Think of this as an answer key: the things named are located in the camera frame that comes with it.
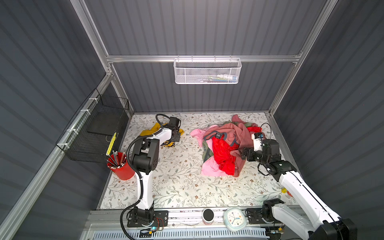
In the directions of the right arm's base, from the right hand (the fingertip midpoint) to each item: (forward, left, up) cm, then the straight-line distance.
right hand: (248, 149), depth 82 cm
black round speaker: (-31, +24, -9) cm, 40 cm away
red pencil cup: (-7, +72, -1) cm, 73 cm away
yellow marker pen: (-5, +69, +15) cm, 71 cm away
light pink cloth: (-4, +20, -14) cm, 25 cm away
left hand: (+18, +46, -12) cm, 51 cm away
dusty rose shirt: (+12, +5, -2) cm, 13 cm away
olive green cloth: (+4, +23, -14) cm, 27 cm away
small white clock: (-31, +11, -11) cm, 35 cm away
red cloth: (+3, +14, -6) cm, 15 cm away
